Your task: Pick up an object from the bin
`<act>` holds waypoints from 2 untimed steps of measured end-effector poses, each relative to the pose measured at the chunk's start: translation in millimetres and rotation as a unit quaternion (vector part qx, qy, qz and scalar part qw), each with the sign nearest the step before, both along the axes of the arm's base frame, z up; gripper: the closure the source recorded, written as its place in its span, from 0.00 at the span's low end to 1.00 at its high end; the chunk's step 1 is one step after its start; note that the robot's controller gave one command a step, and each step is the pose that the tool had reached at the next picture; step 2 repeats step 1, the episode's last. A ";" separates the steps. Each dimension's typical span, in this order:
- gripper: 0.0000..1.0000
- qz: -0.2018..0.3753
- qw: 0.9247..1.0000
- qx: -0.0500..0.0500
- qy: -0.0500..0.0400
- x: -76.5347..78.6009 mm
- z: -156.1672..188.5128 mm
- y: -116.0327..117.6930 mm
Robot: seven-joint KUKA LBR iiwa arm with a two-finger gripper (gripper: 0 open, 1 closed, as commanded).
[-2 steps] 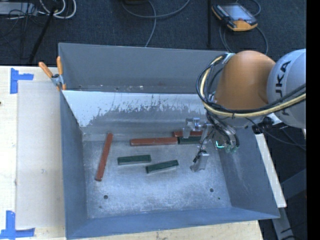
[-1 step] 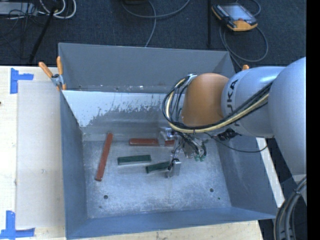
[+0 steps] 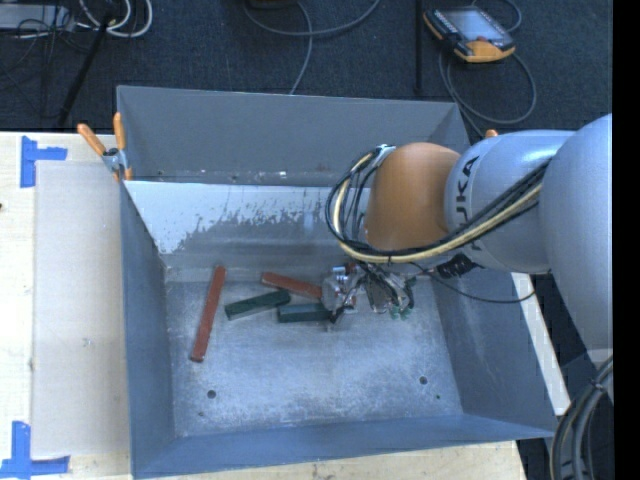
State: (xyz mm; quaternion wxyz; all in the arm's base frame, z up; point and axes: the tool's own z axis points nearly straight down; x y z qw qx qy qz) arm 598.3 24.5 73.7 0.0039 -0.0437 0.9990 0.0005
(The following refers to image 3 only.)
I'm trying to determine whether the pale wood flat board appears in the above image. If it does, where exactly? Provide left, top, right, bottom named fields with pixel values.
left=29, top=160, right=132, bottom=462

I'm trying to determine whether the dark green flat block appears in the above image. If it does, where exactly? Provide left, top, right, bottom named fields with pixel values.
left=223, top=289, right=292, bottom=322
left=276, top=301, right=335, bottom=325

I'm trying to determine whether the short red-brown flat block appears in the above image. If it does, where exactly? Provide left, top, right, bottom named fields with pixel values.
left=260, top=271, right=325, bottom=301

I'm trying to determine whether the grey metal bin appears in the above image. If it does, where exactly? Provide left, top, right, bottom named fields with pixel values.
left=115, top=85, right=561, bottom=480

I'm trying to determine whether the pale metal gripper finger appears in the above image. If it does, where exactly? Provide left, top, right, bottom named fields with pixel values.
left=321, top=282, right=359, bottom=325
left=328, top=265, right=360, bottom=290

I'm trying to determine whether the long red-brown flat block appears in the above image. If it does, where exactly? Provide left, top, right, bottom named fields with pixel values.
left=189, top=265, right=228, bottom=364

